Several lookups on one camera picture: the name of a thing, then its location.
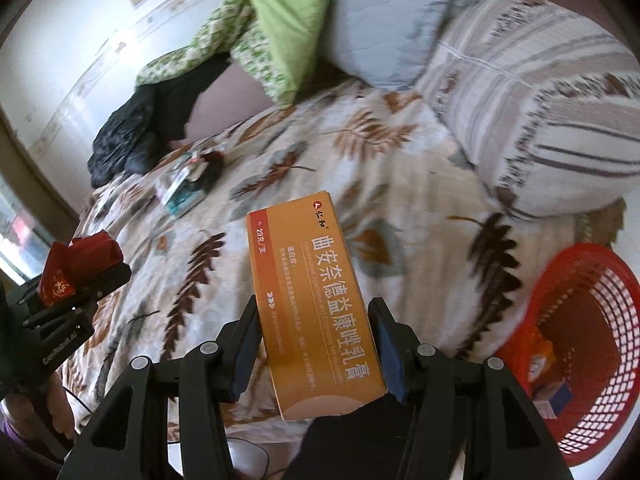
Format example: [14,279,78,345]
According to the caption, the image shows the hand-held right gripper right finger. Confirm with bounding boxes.
[367,297,576,480]

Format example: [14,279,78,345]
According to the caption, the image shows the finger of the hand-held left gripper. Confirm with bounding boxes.
[9,280,48,312]
[22,262,132,332]

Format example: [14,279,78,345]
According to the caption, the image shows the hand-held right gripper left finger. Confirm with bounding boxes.
[57,297,261,480]

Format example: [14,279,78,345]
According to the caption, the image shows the dark red gold-print packet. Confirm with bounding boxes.
[39,230,125,308]

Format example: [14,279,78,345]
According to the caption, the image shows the orange medicine box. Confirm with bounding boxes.
[246,190,388,422]

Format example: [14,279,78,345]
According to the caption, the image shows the red plastic basket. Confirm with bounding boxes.
[495,242,640,468]

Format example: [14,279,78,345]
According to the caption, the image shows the person's left hand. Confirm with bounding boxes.
[0,385,75,461]

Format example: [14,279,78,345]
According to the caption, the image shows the window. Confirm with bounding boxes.
[0,172,57,283]

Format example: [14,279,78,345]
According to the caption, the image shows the teal white box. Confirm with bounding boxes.
[156,172,207,217]

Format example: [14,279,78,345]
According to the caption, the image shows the black puffer jacket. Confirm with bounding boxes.
[86,85,168,189]

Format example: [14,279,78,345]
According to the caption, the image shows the white red packet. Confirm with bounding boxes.
[172,144,212,174]

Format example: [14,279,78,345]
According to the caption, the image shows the dark crumpled wrapper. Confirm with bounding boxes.
[197,151,225,184]

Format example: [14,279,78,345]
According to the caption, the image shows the blue white small box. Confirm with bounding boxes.
[531,382,574,419]

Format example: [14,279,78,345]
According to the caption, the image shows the leaf print blanket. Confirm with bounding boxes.
[55,92,548,433]

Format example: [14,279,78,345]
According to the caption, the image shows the black cloth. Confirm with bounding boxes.
[150,52,237,142]

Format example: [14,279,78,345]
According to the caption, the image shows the striped beige pillow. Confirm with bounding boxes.
[415,0,640,226]

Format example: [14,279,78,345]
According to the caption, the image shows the green patterned quilt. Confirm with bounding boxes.
[136,0,347,107]

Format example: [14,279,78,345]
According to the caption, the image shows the grey blue pillow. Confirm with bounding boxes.
[327,0,496,92]

